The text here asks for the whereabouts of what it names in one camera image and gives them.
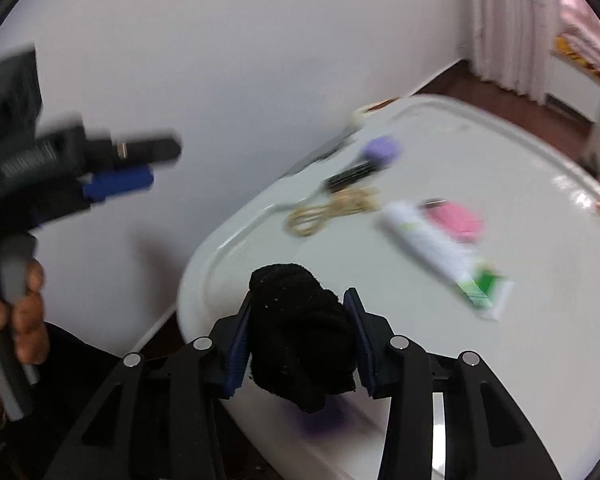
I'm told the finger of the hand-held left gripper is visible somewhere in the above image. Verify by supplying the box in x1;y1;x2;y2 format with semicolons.
112;132;183;166
80;167;156;203

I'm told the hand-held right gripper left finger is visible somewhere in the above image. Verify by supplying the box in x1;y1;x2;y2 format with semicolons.
45;290;253;480

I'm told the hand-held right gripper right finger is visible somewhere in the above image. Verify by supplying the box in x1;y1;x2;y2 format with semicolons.
342;287;563;480

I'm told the black sock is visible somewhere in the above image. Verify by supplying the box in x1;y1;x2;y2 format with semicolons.
247;261;358;415

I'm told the person's left hand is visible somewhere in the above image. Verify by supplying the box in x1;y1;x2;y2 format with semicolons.
0;258;51;366

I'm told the white tube with green end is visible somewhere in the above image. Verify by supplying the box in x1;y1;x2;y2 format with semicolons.
380;199;516;322

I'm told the purple black hairbrush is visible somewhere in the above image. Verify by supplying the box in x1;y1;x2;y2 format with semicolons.
322;160;381;195

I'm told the small purple case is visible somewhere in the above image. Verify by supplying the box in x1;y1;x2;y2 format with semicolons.
360;135;401;166

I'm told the cream and brown bag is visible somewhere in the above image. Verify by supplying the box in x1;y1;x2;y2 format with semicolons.
352;102;386;126

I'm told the pink curtain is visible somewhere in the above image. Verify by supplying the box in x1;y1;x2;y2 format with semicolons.
465;0;566;106

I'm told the yellow patterned cloth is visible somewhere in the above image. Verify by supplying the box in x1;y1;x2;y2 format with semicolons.
552;35;600;91

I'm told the folded pink quilt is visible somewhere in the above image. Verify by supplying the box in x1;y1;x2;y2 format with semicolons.
557;0;600;56

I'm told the beige coiled cable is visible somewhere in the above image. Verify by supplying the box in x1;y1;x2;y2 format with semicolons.
286;186;381;237

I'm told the pink round keychain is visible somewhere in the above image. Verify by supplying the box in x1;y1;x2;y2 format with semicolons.
422;200;483;243

